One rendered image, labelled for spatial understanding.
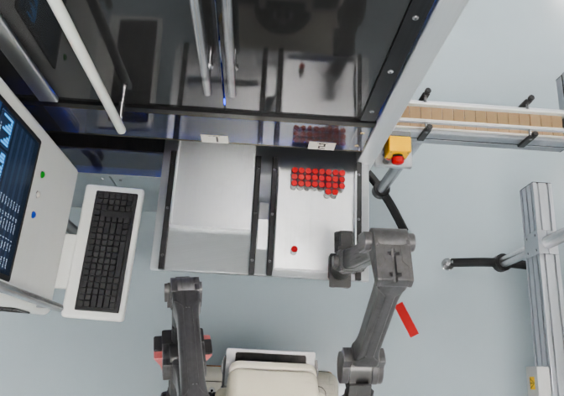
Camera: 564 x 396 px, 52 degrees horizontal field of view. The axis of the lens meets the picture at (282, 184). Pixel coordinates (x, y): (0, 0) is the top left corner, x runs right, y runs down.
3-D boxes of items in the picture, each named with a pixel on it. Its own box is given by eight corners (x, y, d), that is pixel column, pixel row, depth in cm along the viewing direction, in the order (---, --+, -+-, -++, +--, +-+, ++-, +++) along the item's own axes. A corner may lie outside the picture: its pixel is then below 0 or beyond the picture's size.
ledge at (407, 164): (373, 129, 204) (374, 127, 202) (409, 132, 204) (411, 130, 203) (373, 166, 199) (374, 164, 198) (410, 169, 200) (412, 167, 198)
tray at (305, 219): (279, 169, 195) (279, 165, 192) (355, 174, 196) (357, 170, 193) (273, 269, 184) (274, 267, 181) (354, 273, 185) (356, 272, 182)
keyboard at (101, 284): (97, 190, 197) (95, 189, 195) (138, 195, 198) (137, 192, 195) (75, 310, 184) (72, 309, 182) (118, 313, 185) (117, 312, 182)
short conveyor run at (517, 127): (370, 143, 204) (380, 126, 189) (370, 104, 209) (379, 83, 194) (561, 156, 207) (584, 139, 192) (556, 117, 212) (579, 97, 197)
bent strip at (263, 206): (259, 206, 191) (259, 201, 185) (268, 207, 191) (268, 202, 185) (257, 248, 186) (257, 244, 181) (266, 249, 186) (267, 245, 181)
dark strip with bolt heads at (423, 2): (347, 147, 186) (415, -8, 111) (361, 148, 186) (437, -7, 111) (347, 150, 186) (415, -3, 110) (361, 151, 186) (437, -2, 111)
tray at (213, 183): (180, 131, 198) (180, 127, 194) (256, 135, 199) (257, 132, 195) (169, 226, 187) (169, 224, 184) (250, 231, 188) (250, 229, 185)
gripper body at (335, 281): (350, 255, 178) (354, 251, 171) (349, 289, 175) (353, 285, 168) (329, 254, 177) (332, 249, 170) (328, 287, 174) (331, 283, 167)
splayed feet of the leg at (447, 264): (441, 256, 279) (450, 250, 266) (541, 262, 281) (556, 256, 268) (441, 272, 277) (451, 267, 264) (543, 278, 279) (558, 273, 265)
